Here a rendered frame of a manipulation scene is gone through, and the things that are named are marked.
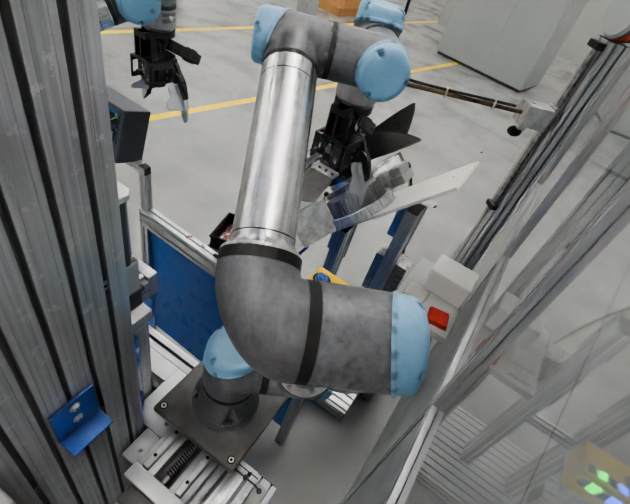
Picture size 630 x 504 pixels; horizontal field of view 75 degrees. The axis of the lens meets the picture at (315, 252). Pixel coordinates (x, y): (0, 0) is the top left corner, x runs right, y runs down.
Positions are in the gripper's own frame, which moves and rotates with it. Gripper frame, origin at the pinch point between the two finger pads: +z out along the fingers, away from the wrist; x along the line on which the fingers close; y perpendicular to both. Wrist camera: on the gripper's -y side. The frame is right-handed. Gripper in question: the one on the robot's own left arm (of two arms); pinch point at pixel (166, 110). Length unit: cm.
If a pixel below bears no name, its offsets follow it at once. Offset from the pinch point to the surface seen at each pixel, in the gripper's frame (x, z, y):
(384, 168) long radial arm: 36, 30, -82
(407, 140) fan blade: 48, 2, -55
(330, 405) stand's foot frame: 68, 136, -41
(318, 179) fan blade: 27, 24, -42
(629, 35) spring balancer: 86, -40, -86
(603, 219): 95, -23, -5
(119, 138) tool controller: -32.5, 26.8, -8.6
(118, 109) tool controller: -34.8, 18.1, -10.9
